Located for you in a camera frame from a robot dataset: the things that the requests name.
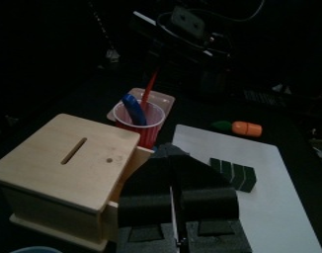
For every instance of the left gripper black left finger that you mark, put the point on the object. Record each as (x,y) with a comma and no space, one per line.
(143,204)

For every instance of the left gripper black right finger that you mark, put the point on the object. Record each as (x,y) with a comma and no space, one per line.
(210,204)

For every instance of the dark green sushi roll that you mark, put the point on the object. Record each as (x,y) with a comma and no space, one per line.
(235,173)

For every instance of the white cutting board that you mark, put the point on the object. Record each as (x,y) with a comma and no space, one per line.
(278,197)

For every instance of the red plastic cup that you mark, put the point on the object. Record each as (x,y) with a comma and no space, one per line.
(150,135)

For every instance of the thin red stick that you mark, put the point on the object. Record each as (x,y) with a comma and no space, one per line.
(150,87)

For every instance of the wooden box with slot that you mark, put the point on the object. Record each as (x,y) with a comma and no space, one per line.
(57,158)

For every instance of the orange toy carrot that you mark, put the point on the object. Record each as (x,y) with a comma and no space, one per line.
(247,128)

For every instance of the light blue plastic bowl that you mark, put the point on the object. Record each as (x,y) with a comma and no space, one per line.
(36,250)

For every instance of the blue plastic utensil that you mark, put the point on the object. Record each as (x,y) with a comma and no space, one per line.
(135,110)

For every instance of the metal frame clamp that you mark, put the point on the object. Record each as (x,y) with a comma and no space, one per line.
(112,56)

